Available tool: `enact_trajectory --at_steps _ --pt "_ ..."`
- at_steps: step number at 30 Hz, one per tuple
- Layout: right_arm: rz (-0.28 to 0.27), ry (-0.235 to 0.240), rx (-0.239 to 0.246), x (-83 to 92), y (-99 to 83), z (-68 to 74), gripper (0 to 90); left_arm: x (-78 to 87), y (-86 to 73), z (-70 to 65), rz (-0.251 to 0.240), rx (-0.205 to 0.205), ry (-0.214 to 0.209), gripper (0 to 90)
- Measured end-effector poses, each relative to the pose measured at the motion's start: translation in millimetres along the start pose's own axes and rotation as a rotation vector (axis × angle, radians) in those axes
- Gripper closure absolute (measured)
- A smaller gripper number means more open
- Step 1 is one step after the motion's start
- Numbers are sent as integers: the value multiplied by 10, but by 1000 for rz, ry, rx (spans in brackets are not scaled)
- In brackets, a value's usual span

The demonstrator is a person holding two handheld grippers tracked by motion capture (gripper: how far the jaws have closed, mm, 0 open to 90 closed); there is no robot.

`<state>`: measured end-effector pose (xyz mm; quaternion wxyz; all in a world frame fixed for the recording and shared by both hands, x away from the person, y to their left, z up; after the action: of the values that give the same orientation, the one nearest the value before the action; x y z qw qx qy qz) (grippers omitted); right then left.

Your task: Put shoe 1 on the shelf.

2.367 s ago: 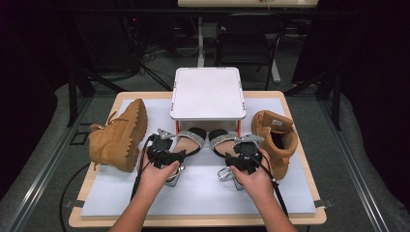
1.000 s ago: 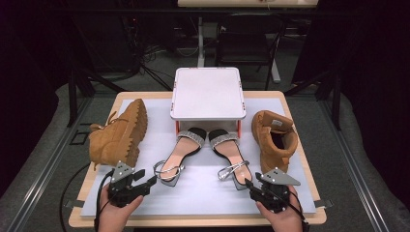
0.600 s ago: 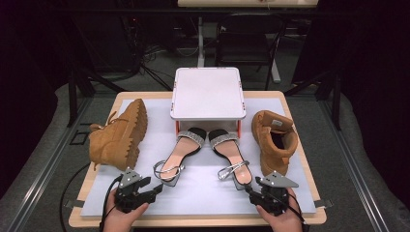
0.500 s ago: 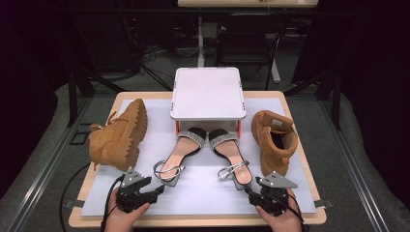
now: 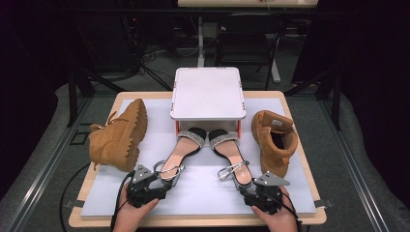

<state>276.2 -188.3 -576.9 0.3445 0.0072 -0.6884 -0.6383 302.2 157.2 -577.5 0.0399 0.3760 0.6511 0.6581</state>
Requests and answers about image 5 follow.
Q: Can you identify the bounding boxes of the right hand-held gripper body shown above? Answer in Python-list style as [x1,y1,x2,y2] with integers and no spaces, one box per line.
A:
[242,171,291,216]

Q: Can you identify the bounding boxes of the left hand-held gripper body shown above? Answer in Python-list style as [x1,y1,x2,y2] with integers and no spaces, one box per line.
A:
[126,163,169,209]

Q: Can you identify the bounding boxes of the black silver-strap heeled sandal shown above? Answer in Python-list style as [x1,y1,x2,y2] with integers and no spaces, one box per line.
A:
[207,128,254,191]
[153,127,208,189]

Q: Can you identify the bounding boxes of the tan suede lace-up boot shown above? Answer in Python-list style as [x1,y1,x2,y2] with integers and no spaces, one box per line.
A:
[88,98,150,174]
[250,109,300,179]

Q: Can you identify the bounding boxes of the white shoe rack orange posts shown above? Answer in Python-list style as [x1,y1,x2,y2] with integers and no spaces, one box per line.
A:
[169,66,248,139]

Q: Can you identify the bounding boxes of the person's right hand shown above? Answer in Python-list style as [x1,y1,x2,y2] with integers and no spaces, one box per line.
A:
[250,185,300,232]

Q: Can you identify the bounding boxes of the person's left hand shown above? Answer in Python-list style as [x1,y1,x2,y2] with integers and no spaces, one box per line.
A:
[111,183,161,232]

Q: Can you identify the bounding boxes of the metal table clamp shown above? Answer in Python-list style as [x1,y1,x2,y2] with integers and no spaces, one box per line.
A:
[64,199,85,210]
[313,198,335,209]

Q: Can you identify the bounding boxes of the black metal stand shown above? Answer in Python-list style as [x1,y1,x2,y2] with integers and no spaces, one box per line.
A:
[67,62,128,129]
[284,68,343,131]

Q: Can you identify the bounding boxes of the black chair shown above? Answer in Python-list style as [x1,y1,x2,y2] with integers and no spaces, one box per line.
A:
[215,13,286,92]

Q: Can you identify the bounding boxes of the desk with white legs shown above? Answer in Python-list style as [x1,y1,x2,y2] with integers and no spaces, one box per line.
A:
[176,0,320,84]

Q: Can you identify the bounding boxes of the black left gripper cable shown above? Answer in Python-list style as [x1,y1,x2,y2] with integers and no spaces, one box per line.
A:
[109,169,136,232]

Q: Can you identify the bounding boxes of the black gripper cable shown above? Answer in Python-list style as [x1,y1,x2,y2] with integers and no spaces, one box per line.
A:
[274,188,304,232]
[109,169,136,232]

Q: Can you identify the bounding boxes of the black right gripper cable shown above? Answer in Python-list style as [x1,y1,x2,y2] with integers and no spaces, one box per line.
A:
[274,188,304,232]

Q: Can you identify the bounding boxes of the black floor cable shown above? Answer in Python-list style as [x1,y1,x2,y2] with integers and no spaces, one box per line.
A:
[59,161,92,232]

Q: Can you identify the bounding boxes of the aluminium floor rail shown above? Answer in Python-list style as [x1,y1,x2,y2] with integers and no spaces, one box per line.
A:
[5,96,93,232]
[321,99,392,232]

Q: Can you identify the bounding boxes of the bundle of background cables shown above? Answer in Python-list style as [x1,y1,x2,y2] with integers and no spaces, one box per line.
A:
[122,18,177,92]

